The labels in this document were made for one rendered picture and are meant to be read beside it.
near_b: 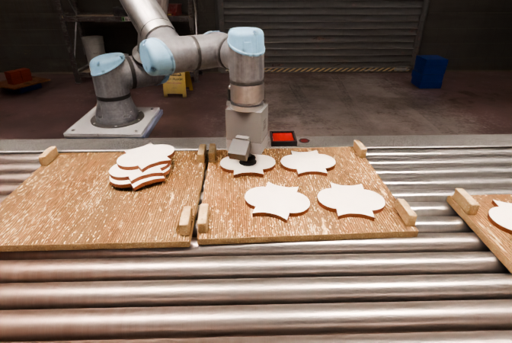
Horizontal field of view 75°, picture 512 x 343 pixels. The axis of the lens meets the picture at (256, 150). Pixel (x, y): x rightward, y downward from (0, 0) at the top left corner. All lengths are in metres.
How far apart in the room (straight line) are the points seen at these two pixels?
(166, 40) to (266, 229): 0.43
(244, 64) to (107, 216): 0.41
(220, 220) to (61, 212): 0.32
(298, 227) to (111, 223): 0.35
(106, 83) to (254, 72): 0.68
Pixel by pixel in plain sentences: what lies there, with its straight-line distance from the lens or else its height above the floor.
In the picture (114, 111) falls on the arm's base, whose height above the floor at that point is 0.93.
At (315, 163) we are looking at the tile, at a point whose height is 0.95.
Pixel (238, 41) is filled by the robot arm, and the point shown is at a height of 1.24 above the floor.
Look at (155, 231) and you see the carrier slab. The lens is 0.66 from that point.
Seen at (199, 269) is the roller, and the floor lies 0.91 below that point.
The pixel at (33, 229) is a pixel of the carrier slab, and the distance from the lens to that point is 0.76.
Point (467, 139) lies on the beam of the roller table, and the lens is 1.20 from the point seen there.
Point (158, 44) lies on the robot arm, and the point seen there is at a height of 1.23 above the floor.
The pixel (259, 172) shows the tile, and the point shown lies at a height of 0.95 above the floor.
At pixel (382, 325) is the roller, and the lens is 0.57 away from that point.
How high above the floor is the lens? 1.35
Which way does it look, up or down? 27 degrees down
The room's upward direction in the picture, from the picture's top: straight up
